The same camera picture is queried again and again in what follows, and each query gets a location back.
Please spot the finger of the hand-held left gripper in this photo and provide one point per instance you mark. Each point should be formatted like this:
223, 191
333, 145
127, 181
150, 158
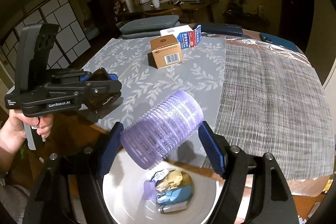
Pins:
105, 87
71, 77

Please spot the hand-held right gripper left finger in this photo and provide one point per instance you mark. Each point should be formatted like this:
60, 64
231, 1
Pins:
110, 153

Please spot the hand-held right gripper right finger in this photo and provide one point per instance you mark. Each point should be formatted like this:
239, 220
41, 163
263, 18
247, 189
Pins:
212, 150

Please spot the white round bin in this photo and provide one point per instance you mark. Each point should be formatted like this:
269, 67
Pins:
126, 195

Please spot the large purple hair roller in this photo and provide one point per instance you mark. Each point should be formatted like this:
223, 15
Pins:
162, 129

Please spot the small purple hair roller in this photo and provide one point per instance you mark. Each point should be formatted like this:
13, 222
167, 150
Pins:
150, 190

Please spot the person's left forearm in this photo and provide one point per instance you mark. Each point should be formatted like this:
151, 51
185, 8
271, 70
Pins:
8, 142

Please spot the person's left hand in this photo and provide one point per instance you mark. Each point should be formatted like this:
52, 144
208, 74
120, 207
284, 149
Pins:
17, 127

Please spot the grey leaf pattern cloth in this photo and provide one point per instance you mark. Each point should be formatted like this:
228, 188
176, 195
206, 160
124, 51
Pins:
136, 77

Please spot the sliding paper door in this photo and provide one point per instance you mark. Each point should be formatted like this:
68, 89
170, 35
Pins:
60, 24

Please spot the blue crumpled wrapper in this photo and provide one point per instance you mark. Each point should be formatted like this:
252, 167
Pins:
176, 193

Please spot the dark grey pouch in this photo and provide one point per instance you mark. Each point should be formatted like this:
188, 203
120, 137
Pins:
139, 35

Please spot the orange cardboard box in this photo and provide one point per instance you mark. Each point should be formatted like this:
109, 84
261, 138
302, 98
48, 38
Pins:
165, 52

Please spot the woven grey placemat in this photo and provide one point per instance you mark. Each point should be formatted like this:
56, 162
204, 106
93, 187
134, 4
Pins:
270, 108

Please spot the dark wooden cabinet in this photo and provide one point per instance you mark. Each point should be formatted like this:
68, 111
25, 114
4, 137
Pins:
102, 8

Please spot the grey zip pouch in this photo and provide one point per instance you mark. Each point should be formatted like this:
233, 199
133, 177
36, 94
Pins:
149, 24

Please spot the white mug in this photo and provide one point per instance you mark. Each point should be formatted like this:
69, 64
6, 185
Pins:
155, 3

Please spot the red blue white box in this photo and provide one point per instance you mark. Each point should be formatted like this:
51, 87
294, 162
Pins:
190, 37

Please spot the wooden side table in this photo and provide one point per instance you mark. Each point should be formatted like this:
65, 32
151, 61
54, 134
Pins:
189, 5

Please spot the dark blue phone case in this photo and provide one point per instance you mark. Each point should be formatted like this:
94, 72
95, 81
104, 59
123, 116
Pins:
219, 28

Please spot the blue phone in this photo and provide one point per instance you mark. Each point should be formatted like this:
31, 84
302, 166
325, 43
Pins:
278, 41

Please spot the potted plant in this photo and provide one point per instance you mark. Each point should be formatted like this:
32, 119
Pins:
236, 1

